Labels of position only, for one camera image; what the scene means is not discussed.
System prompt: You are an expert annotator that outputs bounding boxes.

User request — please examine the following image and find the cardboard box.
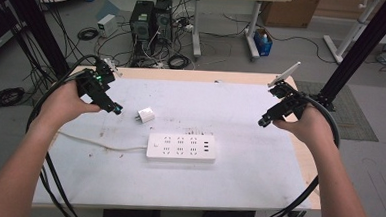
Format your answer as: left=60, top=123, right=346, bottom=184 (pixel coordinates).
left=259, top=0, right=323, bottom=30

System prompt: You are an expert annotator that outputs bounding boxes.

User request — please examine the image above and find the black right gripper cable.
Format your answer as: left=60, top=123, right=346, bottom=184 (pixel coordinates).
left=256, top=91, right=344, bottom=217

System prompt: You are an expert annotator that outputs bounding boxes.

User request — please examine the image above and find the white power supply box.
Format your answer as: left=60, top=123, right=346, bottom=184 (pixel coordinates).
left=96, top=12, right=120, bottom=39

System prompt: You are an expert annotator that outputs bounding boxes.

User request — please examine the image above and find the blue storage bin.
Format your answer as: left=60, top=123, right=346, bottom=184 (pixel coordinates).
left=252, top=27, right=274, bottom=59

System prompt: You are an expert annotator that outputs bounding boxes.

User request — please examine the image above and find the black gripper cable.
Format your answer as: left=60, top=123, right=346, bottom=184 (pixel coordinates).
left=20, top=50, right=100, bottom=217
left=256, top=91, right=344, bottom=217

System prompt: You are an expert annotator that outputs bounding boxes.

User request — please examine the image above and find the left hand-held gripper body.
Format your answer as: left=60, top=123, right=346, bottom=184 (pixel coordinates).
left=73, top=55, right=124, bottom=114

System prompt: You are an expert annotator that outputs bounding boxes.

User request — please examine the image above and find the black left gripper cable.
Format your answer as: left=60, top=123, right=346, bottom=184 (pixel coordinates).
left=20, top=50, right=100, bottom=217

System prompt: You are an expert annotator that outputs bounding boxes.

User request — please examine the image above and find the white table mat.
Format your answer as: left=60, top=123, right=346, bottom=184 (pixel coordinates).
left=31, top=71, right=317, bottom=217

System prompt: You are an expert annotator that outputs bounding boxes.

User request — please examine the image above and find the black metal frame post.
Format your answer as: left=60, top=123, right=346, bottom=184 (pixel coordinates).
left=0, top=0, right=75, bottom=80
left=309, top=0, right=386, bottom=115

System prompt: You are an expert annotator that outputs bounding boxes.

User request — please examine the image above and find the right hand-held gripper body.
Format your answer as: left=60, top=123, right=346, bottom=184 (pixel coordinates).
left=262, top=59, right=314, bottom=126

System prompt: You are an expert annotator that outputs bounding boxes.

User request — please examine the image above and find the person's left hand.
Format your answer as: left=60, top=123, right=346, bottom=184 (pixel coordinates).
left=37, top=77, right=103, bottom=134

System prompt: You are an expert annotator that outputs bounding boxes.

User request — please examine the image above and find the grey floor mat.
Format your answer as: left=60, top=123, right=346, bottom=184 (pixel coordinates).
left=292, top=80, right=382, bottom=143

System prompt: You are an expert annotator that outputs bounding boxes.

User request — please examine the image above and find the white charger plug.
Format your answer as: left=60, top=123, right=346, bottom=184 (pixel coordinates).
left=134, top=106, right=157, bottom=126

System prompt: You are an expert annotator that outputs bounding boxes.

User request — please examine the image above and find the white power strip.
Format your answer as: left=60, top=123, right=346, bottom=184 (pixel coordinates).
left=145, top=131, right=219, bottom=165

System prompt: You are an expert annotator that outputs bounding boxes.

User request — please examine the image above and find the person's right hand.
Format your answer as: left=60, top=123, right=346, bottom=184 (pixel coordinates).
left=271, top=102, right=336, bottom=148

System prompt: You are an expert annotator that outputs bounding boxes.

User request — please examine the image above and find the white metal stand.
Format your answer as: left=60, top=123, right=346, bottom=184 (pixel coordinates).
left=321, top=0, right=382, bottom=67

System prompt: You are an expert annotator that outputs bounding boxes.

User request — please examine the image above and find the coiled black cable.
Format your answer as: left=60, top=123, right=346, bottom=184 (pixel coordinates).
left=75, top=25, right=100, bottom=42
left=0, top=85, right=27, bottom=111
left=166, top=52, right=192, bottom=71

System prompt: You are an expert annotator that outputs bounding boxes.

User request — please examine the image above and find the black computer tower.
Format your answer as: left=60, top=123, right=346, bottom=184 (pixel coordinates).
left=151, top=0, right=176, bottom=49
left=127, top=0, right=156, bottom=58

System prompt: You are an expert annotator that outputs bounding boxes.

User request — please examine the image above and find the white power strip cable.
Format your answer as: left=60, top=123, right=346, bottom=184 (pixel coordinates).
left=56, top=130, right=149, bottom=154

